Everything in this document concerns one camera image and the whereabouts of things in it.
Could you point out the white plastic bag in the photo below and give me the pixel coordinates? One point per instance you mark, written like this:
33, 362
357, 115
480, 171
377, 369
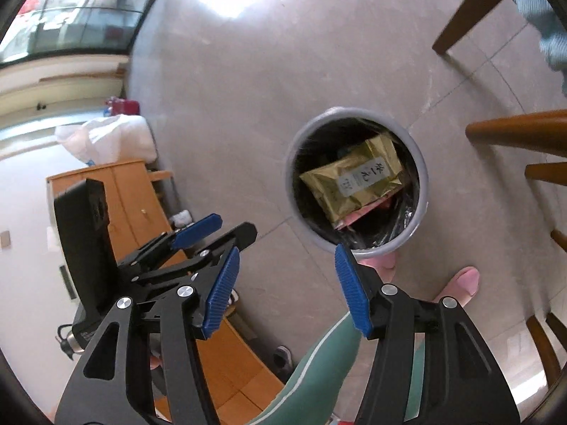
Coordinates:
106, 139

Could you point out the light blue cloth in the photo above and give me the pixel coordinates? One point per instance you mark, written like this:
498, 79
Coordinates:
547, 26

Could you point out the person's foot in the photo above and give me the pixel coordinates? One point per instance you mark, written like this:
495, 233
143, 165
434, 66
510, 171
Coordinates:
460, 282
386, 262

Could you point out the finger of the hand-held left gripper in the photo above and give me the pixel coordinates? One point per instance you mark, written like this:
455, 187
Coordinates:
239, 235
199, 228

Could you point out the black bin liner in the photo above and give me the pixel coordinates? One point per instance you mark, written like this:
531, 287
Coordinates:
312, 146

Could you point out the glass balcony door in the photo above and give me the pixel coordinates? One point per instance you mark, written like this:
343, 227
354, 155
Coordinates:
75, 13

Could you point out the grey shoe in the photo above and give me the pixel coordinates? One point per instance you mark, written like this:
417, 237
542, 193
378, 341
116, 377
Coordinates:
282, 357

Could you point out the gold tea packet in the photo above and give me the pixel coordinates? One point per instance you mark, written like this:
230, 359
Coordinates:
350, 177

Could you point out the green trouser leg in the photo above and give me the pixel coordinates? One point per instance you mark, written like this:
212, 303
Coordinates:
319, 363

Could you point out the brown wooden chair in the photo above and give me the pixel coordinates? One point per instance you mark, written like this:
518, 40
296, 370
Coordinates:
476, 6
522, 133

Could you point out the red bag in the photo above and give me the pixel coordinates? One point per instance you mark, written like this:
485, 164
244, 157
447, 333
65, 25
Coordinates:
122, 106

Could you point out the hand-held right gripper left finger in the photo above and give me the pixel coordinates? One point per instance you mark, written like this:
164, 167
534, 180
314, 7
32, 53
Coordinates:
221, 290

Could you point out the pink snack packet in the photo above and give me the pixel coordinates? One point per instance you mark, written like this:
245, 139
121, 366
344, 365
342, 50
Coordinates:
361, 214

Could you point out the grey trash bin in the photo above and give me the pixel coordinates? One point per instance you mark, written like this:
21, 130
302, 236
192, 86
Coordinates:
421, 177

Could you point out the wooden cabinet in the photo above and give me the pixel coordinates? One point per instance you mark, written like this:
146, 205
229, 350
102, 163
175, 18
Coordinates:
133, 195

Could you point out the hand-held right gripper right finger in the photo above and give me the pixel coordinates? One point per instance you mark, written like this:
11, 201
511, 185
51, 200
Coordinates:
352, 294

